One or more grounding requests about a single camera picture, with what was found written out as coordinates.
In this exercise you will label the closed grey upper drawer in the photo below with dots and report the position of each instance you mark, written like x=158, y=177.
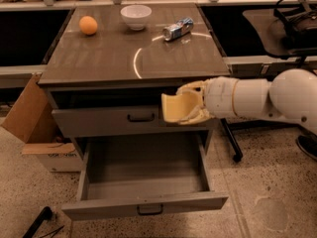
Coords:
x=112, y=121

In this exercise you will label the black drawer handle upper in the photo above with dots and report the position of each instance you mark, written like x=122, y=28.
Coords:
x=142, y=119

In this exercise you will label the black bag on table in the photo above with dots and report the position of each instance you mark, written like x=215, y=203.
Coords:
x=299, y=24

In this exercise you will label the black tool on floor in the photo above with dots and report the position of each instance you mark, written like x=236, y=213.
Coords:
x=45, y=214

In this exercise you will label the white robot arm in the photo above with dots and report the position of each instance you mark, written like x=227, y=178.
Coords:
x=291, y=97

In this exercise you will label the white bowl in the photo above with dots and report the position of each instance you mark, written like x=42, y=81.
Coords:
x=136, y=16

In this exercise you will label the orange fruit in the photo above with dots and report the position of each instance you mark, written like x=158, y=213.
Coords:
x=88, y=25

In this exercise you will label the black side table stand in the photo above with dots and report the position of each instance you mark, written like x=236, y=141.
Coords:
x=271, y=33

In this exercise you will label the open grey lower drawer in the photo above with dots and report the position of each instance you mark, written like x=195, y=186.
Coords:
x=122, y=172

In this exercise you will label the black drawer handle lower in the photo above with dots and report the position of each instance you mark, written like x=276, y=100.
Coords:
x=149, y=209

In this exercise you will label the crushed blue soda can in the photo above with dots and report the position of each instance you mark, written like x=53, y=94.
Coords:
x=178, y=29

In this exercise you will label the yellow sponge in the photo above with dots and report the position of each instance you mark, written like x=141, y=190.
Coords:
x=171, y=105

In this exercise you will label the white printed cardboard box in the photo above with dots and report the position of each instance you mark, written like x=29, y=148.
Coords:
x=55, y=157

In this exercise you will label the grey drawer cabinet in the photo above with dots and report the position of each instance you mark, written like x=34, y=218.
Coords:
x=120, y=67

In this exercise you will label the black drawer handle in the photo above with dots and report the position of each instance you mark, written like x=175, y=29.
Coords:
x=149, y=209
x=142, y=119

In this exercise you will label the brown cardboard box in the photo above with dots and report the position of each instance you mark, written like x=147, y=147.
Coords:
x=30, y=119

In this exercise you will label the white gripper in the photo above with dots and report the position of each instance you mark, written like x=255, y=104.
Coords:
x=219, y=97

